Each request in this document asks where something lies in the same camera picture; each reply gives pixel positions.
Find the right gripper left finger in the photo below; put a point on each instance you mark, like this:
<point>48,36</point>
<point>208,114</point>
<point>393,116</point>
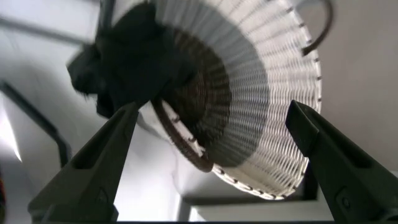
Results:
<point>84,180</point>

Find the black clothes rack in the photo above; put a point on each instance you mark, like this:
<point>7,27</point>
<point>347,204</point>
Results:
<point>34,114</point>

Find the white laundry basket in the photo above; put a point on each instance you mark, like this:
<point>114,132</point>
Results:
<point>273,93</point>

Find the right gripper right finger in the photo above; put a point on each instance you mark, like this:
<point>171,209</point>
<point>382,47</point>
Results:
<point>351,180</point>

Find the black garment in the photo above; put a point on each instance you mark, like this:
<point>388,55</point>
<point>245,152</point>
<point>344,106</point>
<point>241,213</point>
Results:
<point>130,62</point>

